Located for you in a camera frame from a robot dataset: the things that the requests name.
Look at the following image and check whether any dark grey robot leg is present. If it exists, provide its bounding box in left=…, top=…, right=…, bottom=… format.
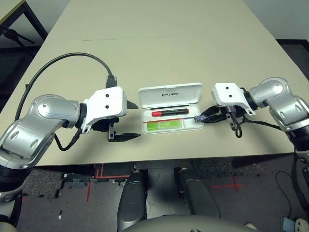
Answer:
left=177, top=168, right=222, bottom=219
left=117, top=172, right=148, bottom=232

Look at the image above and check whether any black left wrist camera cable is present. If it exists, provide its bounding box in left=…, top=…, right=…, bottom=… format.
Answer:
left=14, top=52, right=118, bottom=152

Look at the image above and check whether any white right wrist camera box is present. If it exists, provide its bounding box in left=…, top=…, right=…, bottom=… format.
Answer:
left=211, top=83, right=256, bottom=116

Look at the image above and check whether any blue floor object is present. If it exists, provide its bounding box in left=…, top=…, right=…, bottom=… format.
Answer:
left=281, top=217, right=296, bottom=232

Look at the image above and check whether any beige side table black frame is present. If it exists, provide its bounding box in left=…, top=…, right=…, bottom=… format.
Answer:
left=0, top=0, right=48, bottom=44

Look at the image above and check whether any thin black floor cable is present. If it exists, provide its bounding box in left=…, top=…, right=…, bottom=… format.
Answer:
left=276, top=170, right=307, bottom=218

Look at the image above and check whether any black tripod stand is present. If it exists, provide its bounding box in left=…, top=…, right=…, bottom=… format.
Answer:
left=0, top=25, right=36, bottom=53

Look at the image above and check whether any dark grey robot right leg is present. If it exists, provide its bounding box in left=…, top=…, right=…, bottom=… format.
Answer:
left=177, top=168, right=222, bottom=219

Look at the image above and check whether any white plastic pencil case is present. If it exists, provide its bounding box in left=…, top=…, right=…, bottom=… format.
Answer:
left=138, top=82, right=203, bottom=135

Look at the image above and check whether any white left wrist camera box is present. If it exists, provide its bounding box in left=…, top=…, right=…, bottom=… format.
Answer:
left=81, top=86, right=128, bottom=134

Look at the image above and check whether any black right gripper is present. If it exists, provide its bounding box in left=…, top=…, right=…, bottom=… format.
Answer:
left=199, top=105, right=244, bottom=131

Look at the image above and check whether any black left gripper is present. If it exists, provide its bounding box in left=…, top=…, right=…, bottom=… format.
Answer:
left=93, top=99, right=141, bottom=143

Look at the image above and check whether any dark grey robot left leg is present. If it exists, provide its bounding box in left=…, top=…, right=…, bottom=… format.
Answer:
left=117, top=172, right=148, bottom=232

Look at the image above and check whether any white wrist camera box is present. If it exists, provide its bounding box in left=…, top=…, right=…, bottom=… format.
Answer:
left=211, top=83, right=256, bottom=116
left=81, top=86, right=128, bottom=134

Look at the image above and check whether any black marker with red cap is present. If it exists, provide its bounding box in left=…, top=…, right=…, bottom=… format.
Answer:
left=151, top=108, right=189, bottom=117

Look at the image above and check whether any grey robot torso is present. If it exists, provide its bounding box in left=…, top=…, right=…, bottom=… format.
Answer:
left=123, top=215, right=256, bottom=232

